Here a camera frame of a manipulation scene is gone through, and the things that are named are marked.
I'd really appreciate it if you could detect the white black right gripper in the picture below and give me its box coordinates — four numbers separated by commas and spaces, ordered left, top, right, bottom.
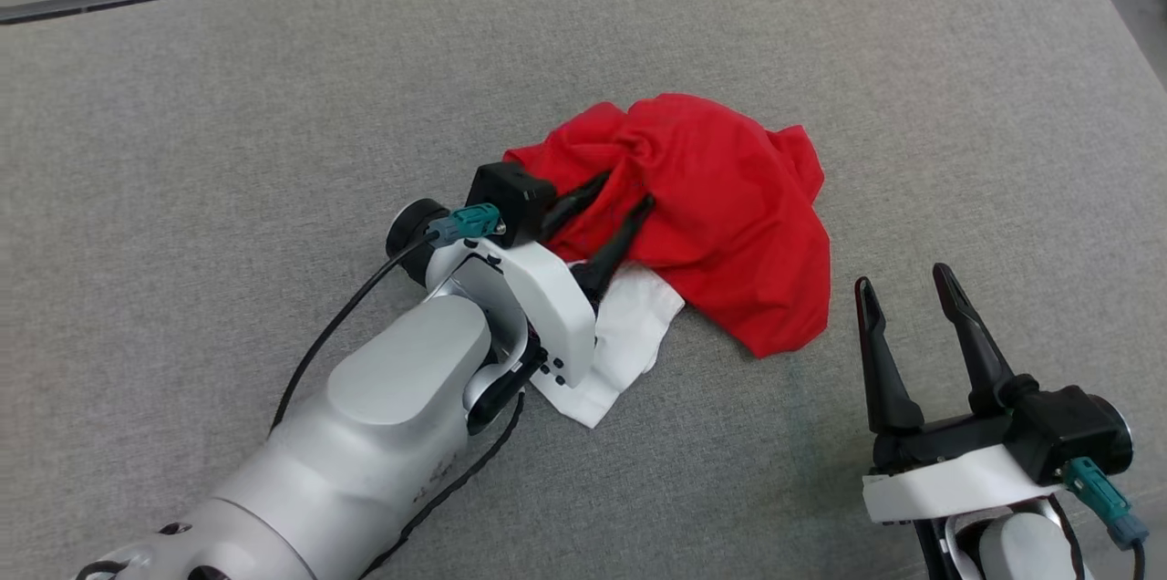
854, 263, 1065, 524

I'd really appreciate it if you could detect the black cable with teal connector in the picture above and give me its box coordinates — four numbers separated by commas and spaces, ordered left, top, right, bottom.
1062, 457, 1152, 580
271, 204, 504, 435

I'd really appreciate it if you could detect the red shirt with white sleeves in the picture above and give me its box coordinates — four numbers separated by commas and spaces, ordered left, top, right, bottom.
503, 92, 832, 429

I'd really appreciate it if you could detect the black braided cable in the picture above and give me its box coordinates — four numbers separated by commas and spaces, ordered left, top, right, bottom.
360, 390, 527, 580

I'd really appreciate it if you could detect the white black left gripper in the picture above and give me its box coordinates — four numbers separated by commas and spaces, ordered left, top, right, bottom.
386, 171, 656, 391

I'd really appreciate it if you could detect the grey fabric sofa seat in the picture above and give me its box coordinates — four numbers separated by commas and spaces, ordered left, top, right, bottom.
0, 0, 1167, 580

